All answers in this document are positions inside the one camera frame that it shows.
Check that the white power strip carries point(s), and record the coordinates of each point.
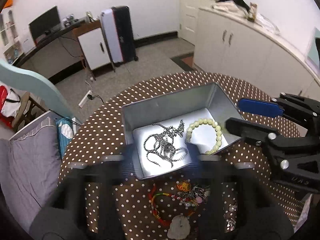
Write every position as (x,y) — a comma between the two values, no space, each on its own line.
(84,100)

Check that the dark metal jewelry box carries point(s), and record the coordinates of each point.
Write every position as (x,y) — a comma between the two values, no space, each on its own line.
(161,127)

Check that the white jade pendant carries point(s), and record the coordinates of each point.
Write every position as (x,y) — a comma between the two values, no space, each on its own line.
(179,228)

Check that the wooden chair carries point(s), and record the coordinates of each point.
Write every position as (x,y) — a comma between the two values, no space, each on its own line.
(25,113)

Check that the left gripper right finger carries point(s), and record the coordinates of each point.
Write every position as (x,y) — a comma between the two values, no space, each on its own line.
(237,206)

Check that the red shopping bag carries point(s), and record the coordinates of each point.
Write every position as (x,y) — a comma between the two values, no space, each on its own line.
(6,120)

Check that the white tote bag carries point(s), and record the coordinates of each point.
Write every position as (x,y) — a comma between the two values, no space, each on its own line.
(12,104)

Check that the orange knot charm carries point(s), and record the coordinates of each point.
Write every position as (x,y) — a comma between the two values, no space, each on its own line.
(184,186)

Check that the long white cabinet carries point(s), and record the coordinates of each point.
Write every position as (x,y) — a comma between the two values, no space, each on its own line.
(230,45)

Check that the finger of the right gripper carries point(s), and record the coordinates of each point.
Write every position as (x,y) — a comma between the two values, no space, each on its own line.
(252,133)
(263,108)

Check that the pale green board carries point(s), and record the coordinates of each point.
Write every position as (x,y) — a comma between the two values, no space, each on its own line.
(312,58)

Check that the white plastic bag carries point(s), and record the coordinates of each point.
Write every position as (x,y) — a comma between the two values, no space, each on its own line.
(266,24)

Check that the small white door cabinet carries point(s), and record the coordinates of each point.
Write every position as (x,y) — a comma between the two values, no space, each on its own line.
(94,47)

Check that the orange box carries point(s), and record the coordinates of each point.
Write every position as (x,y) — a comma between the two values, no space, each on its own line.
(9,3)

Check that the pink flower charm jewelry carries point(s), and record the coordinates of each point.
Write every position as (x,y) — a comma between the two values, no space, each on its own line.
(196,196)

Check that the teal patterned pillow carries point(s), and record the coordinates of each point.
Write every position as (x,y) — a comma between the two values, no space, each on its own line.
(65,134)

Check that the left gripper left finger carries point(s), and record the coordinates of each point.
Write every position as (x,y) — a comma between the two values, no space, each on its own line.
(64,214)

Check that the white black suitcase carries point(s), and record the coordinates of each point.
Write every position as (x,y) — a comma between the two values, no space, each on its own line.
(117,28)

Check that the grey bedding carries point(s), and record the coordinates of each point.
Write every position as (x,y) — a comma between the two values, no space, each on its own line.
(30,167)

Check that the pile of clothes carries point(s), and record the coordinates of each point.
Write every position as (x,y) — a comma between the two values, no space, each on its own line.
(230,5)

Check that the brown glass bottle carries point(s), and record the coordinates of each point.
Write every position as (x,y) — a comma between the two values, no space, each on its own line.
(252,13)

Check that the glass door cupboard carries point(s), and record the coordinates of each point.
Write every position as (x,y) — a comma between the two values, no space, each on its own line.
(11,48)

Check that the dark wooden desk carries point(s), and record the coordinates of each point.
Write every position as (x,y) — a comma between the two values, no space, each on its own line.
(47,40)

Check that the light blue bunk bed frame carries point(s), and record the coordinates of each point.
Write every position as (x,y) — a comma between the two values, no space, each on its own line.
(36,84)

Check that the black computer monitor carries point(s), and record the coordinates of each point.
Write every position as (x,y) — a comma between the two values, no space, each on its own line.
(44,25)

